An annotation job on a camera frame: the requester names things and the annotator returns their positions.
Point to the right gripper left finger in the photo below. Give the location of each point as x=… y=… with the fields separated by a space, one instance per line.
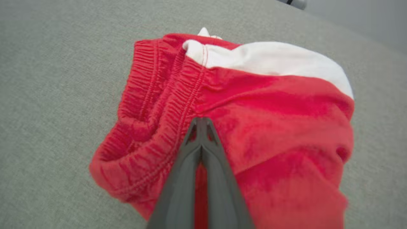
x=178 y=197

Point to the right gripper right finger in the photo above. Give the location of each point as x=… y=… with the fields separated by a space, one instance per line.
x=222 y=203

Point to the red and white shorts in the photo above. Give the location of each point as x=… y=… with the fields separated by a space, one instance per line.
x=270 y=127

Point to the grey fabric sofa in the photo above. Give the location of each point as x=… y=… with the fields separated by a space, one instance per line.
x=47 y=95

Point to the grey rounded post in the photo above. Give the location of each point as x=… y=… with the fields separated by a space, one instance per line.
x=297 y=3

